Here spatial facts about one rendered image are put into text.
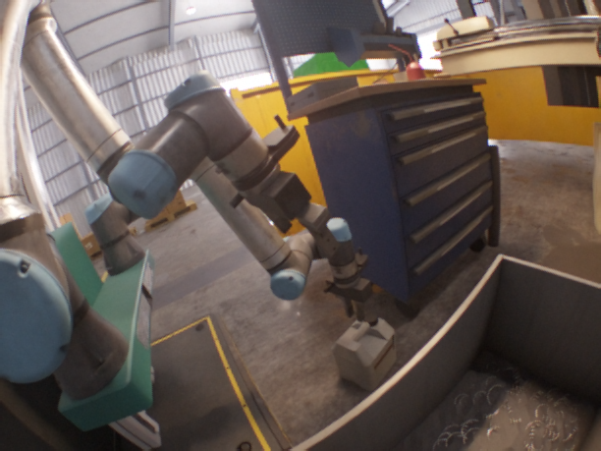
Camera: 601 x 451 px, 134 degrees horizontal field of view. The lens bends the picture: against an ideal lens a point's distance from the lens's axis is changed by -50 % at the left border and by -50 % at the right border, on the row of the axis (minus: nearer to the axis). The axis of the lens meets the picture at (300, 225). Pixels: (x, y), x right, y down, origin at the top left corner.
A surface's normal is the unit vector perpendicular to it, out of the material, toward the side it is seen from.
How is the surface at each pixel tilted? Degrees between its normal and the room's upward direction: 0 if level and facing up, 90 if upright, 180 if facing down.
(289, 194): 97
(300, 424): 0
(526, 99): 90
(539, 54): 90
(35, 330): 97
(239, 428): 0
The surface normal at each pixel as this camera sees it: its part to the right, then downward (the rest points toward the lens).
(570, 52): -0.83, 0.41
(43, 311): 0.80, 0.13
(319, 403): -0.29, -0.89
